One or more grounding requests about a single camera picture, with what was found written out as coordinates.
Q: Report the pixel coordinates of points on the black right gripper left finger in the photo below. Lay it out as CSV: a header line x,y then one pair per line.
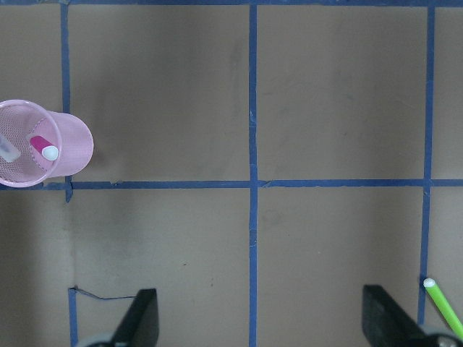
x,y
140,325

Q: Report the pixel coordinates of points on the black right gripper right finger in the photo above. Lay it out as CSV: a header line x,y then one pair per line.
x,y
385,323

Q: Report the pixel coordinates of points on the pink pen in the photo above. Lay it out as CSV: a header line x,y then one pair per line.
x,y
44,147

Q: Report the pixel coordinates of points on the purple pen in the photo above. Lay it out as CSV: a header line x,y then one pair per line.
x,y
8,151

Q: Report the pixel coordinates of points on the pink mesh cup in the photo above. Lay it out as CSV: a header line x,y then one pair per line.
x,y
20,120

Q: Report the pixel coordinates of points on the green pen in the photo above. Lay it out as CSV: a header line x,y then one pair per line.
x,y
441,302

